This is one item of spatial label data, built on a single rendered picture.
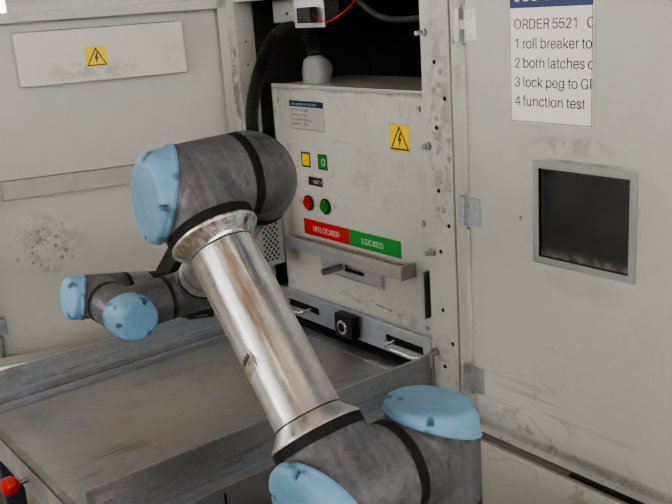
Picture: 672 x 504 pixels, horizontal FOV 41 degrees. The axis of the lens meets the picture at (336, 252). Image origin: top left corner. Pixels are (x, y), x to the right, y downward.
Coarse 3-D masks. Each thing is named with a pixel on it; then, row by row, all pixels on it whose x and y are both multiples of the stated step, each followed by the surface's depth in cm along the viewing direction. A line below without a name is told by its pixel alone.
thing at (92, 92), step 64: (192, 0) 192; (0, 64) 183; (64, 64) 185; (128, 64) 190; (192, 64) 198; (0, 128) 185; (64, 128) 190; (128, 128) 195; (192, 128) 201; (0, 192) 188; (64, 192) 192; (128, 192) 199; (0, 256) 191; (64, 256) 196; (128, 256) 202; (0, 320) 192; (64, 320) 200
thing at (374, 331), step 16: (288, 288) 206; (304, 304) 202; (320, 304) 197; (336, 304) 193; (320, 320) 198; (368, 320) 184; (384, 320) 182; (368, 336) 185; (384, 336) 181; (400, 336) 177; (416, 336) 173; (416, 352) 174
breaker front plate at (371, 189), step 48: (288, 96) 191; (336, 96) 178; (384, 96) 167; (288, 144) 195; (336, 144) 181; (384, 144) 170; (336, 192) 185; (384, 192) 173; (336, 288) 193; (384, 288) 179
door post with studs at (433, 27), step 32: (416, 32) 148; (448, 96) 148; (448, 128) 149; (448, 160) 151; (448, 192) 153; (448, 224) 154; (448, 256) 156; (448, 288) 158; (448, 320) 160; (448, 352) 162; (448, 384) 164
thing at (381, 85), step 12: (276, 84) 194; (288, 84) 190; (300, 84) 187; (324, 84) 188; (336, 84) 186; (348, 84) 184; (360, 84) 183; (372, 84) 181; (384, 84) 179; (396, 84) 177; (408, 84) 176; (420, 84) 174
